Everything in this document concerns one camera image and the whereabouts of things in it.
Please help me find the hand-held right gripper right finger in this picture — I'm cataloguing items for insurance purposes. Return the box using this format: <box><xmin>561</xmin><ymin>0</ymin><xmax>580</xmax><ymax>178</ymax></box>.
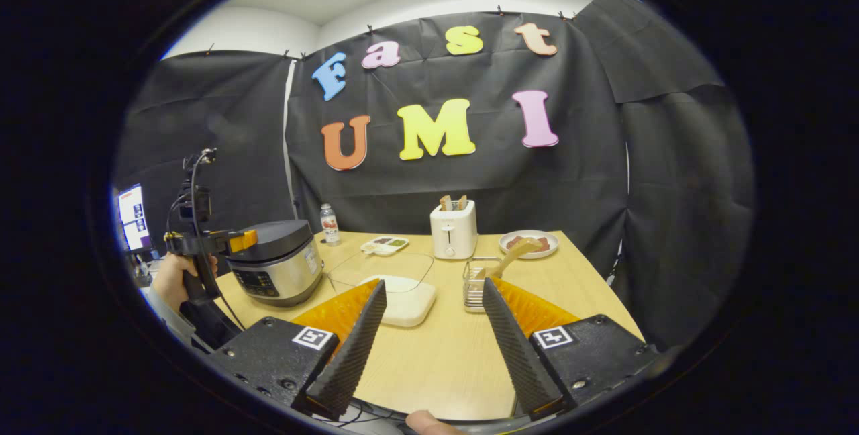
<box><xmin>482</xmin><ymin>277</ymin><xmax>662</xmax><ymax>421</ymax></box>

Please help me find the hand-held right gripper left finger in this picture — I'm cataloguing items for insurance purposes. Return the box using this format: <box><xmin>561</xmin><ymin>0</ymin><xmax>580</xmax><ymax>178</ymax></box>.
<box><xmin>211</xmin><ymin>279</ymin><xmax>389</xmax><ymax>421</ymax></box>

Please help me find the black silver rice cooker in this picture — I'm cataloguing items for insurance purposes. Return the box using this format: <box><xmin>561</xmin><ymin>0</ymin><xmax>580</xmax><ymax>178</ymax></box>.
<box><xmin>225</xmin><ymin>220</ymin><xmax>325</xmax><ymax>307</ymax></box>

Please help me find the clear container of rice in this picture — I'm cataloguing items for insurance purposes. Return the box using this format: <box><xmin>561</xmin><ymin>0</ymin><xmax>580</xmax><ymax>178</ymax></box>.
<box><xmin>327</xmin><ymin>252</ymin><xmax>438</xmax><ymax>328</ymax></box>

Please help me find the clear wire chopstick holder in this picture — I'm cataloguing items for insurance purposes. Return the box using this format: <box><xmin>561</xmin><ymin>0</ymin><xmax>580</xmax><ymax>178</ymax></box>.
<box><xmin>462</xmin><ymin>257</ymin><xmax>504</xmax><ymax>314</ymax></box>

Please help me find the computer monitor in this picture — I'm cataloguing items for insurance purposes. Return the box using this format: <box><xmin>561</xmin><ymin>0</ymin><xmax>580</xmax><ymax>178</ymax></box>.
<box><xmin>117</xmin><ymin>183</ymin><xmax>154</xmax><ymax>252</ymax></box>

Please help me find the small clear plastic bottle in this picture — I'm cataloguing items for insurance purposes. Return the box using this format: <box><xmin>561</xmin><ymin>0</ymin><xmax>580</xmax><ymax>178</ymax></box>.
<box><xmin>319</xmin><ymin>203</ymin><xmax>341</xmax><ymax>247</ymax></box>

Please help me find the white round plate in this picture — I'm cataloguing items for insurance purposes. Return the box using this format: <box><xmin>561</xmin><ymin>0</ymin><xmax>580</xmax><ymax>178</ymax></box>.
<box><xmin>499</xmin><ymin>230</ymin><xmax>560</xmax><ymax>260</ymax></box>

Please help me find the white divided grain dish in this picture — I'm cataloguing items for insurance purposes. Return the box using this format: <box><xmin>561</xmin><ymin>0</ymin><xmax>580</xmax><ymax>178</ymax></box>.
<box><xmin>360</xmin><ymin>236</ymin><xmax>409</xmax><ymax>257</ymax></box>

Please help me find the white toaster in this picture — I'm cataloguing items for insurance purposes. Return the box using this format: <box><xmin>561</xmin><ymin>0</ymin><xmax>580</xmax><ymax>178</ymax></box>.
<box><xmin>429</xmin><ymin>200</ymin><xmax>479</xmax><ymax>260</ymax></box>

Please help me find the black backdrop cloth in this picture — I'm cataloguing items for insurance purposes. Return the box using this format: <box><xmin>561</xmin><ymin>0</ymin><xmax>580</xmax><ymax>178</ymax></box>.
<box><xmin>114</xmin><ymin>0</ymin><xmax>756</xmax><ymax>352</ymax></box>

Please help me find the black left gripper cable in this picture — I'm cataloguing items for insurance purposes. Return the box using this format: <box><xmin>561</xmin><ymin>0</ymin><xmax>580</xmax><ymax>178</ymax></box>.
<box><xmin>168</xmin><ymin>150</ymin><xmax>246</xmax><ymax>332</ymax></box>

